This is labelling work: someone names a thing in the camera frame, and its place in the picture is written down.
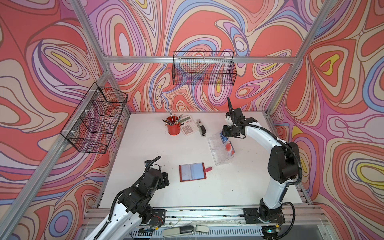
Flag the clear plastic card tray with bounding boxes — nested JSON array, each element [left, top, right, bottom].
[[208, 132, 235, 166]]

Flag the red leather card holder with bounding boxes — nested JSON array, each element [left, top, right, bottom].
[[179, 163, 213, 182]]

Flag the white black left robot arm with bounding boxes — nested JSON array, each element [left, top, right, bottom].
[[86, 156, 170, 240]]

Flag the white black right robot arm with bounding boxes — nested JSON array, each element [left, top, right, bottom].
[[222, 104, 303, 224]]

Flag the blue credit card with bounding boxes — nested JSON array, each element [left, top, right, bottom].
[[220, 133, 229, 144]]

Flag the red credit card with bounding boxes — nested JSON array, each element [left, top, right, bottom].
[[224, 141, 235, 158]]

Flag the black silver stapler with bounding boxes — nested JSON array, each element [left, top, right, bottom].
[[197, 119, 207, 137]]

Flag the white calculator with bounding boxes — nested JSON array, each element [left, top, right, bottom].
[[179, 116, 199, 136]]

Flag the red pen cup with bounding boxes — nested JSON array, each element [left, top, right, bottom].
[[167, 123, 181, 136]]

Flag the pens in cup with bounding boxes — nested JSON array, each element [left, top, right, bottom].
[[162, 114, 183, 126]]

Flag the black wire basket back wall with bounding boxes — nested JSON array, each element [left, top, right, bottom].
[[172, 51, 238, 86]]

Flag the black wire basket wall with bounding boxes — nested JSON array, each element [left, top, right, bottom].
[[172, 51, 238, 86], [60, 83, 128, 154]]

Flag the black wire basket left wall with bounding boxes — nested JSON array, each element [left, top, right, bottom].
[[60, 83, 128, 154]]

